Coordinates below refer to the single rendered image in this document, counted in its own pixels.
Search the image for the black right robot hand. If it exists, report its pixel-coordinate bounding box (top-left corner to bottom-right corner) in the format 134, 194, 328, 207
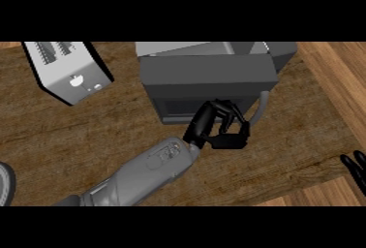
339, 149, 366, 198

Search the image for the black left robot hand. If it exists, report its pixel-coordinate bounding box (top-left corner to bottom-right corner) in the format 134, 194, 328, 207
181, 98, 252, 150

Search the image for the dark grey microwave door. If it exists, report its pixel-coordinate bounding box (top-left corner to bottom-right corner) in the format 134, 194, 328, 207
144, 80, 280, 127

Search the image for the dark grey microwave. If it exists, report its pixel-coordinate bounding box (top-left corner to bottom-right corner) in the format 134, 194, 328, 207
134, 41, 299, 126

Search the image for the silver toaster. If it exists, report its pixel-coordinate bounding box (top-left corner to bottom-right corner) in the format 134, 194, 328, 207
20, 41, 114, 107

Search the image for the grey round dish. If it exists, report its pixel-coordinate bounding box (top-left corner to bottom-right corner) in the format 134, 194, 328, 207
0, 161, 17, 207

